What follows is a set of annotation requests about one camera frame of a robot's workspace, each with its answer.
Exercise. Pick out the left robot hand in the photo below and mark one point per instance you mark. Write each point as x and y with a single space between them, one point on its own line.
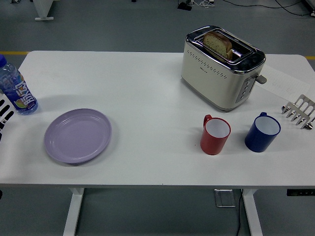
5 110

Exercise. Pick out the purple round plate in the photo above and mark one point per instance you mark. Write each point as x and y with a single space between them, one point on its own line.
77 137

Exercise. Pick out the metal floor socket plate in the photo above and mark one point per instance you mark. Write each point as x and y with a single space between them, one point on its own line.
224 197

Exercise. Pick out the blue drink bottle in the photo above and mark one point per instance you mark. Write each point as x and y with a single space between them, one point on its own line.
19 94

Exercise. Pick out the white background table leg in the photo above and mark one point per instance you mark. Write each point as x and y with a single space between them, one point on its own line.
43 9

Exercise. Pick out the black floor power strip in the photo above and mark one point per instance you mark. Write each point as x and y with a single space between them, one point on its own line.
184 6

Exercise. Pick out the cream and chrome toaster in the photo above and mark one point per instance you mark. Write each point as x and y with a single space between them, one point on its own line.
211 81

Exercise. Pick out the red mug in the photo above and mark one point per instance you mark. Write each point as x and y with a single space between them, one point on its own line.
212 143

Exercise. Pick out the bread slice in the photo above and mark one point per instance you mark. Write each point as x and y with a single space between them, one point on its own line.
217 44

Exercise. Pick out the blue mug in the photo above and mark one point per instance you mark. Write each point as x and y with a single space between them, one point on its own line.
258 141

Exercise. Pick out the white paper sheet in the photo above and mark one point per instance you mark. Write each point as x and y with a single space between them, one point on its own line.
283 81

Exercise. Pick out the silver metal rack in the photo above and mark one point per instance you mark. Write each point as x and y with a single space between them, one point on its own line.
304 105

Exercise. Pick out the black table control panel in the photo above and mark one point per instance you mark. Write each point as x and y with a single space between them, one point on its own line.
300 192

